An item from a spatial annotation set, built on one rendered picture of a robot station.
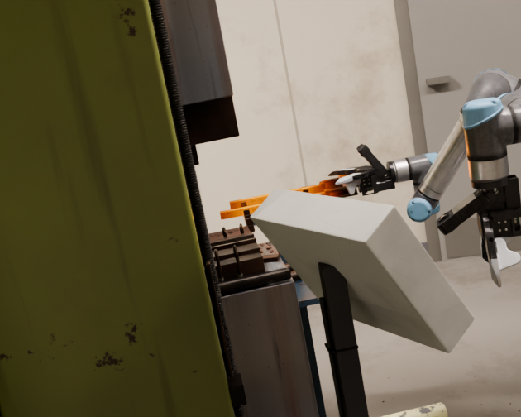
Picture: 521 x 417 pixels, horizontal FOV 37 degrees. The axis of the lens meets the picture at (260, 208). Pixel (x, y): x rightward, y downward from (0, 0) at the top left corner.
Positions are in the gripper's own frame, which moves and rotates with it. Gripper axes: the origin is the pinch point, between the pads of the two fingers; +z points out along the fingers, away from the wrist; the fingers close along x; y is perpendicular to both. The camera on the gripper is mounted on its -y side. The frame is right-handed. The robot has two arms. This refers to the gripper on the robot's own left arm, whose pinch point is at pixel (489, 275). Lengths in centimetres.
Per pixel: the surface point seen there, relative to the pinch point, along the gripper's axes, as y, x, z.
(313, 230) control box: -30.5, -29.6, -22.7
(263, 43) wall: -77, 285, -45
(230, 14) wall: -93, 285, -64
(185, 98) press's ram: -58, 11, -44
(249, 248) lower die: -53, 23, -6
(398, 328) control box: -19.2, -24.2, -1.4
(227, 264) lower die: -57, 16, -5
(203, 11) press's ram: -51, 13, -62
